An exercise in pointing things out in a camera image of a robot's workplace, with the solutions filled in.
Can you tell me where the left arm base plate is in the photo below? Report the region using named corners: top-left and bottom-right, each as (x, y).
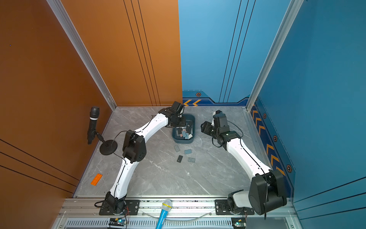
top-left (99, 199), bottom-right (140, 216)

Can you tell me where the dark teal storage box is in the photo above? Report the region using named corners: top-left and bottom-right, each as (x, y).
top-left (172, 114), bottom-right (195, 144)

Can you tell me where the teal grey eraser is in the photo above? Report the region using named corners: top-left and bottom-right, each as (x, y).
top-left (188, 157), bottom-right (195, 163)

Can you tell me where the green circuit board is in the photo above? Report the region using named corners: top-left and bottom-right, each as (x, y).
top-left (108, 218), bottom-right (127, 229)
top-left (231, 218), bottom-right (246, 229)

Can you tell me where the left green circuit board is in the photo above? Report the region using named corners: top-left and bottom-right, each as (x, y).
top-left (108, 218), bottom-right (127, 229)

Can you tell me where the right green circuit board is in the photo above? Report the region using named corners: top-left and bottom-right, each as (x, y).
top-left (231, 218), bottom-right (246, 229)

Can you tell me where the blue handheld microphone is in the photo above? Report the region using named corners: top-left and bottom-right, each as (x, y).
top-left (155, 199), bottom-right (172, 229)

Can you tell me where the black eraser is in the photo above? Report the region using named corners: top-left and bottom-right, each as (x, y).
top-left (177, 155), bottom-right (183, 163)

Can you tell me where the orange plastic tag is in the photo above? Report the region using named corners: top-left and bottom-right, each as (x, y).
top-left (91, 173), bottom-right (103, 186)

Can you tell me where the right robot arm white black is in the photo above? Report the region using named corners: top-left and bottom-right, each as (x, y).
top-left (201, 110), bottom-right (287, 215)

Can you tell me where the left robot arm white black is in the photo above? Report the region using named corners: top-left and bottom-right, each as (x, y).
top-left (103, 102), bottom-right (186, 215)

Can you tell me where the black microphone on stand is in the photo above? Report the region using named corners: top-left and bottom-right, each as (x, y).
top-left (87, 106), bottom-right (118, 156)

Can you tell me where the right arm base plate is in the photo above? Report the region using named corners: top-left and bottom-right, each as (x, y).
top-left (214, 199), bottom-right (255, 216)

